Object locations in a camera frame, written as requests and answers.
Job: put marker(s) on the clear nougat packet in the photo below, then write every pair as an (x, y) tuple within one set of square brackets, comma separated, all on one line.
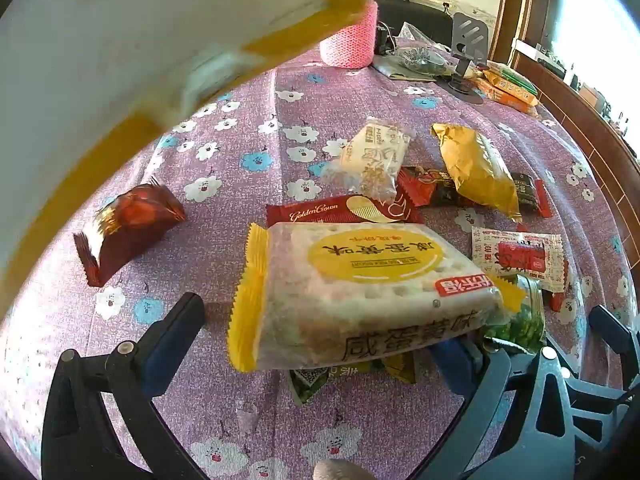
[(370, 155)]

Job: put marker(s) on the white and red snack packet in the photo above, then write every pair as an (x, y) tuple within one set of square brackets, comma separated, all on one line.
[(520, 255)]

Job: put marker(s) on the grey phone stand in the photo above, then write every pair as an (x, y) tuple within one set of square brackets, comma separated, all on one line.
[(467, 35)]

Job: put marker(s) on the green and yellow snack packet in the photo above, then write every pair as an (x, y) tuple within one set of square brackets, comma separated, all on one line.
[(310, 382)]

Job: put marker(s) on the red wafer packet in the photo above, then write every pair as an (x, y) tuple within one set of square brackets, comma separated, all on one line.
[(320, 212)]

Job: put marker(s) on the gold foil snack packet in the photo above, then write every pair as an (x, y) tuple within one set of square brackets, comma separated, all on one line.
[(475, 165)]

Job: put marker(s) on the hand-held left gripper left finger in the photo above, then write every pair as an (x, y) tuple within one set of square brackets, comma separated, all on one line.
[(165, 357)]

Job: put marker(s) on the dark red snack packet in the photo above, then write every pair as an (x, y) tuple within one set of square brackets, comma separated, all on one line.
[(130, 225)]

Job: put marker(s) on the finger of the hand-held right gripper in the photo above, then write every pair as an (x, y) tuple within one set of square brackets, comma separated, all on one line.
[(615, 334)]

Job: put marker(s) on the window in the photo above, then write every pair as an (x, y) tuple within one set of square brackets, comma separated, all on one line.
[(610, 20)]

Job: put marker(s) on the purple floral tablecloth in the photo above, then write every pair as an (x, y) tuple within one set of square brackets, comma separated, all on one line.
[(250, 135)]

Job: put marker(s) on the wooden cabinet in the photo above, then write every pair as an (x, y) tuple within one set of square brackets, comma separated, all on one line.
[(590, 105)]

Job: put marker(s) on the yellow cracker packet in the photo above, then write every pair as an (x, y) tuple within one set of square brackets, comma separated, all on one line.
[(375, 285)]

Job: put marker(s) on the wooden door frame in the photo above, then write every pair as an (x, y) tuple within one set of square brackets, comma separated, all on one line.
[(520, 5)]

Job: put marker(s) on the small red candy packet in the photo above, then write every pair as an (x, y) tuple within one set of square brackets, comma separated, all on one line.
[(556, 301)]

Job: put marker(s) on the red and black snack packet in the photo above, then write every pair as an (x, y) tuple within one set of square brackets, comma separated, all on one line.
[(430, 187)]

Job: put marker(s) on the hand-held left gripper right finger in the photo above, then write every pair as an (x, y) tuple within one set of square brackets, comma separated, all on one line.
[(450, 366)]

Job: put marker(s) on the white box with yellow rim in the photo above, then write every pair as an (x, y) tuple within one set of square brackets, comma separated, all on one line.
[(125, 25)]

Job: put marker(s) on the pink bottle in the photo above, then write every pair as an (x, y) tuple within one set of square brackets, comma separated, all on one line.
[(350, 40)]

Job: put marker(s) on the grey rounded object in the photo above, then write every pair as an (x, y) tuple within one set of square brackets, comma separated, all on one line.
[(342, 471)]

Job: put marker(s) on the black sofa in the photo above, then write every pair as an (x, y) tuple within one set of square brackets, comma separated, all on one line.
[(415, 12)]

